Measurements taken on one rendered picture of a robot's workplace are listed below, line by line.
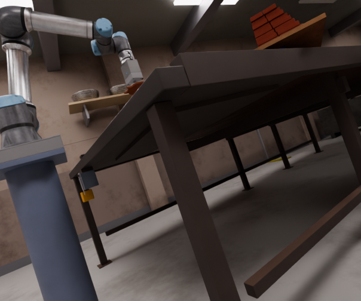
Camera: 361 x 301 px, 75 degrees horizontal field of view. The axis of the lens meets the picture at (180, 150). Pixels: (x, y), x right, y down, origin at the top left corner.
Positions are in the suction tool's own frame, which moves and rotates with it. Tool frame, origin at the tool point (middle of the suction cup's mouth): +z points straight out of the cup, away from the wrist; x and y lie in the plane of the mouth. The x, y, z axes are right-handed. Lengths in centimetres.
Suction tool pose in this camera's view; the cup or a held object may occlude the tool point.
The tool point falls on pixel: (137, 89)
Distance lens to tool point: 133.3
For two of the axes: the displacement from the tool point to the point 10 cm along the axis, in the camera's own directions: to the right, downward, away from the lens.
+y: -5.6, 2.3, 8.0
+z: 3.3, 9.4, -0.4
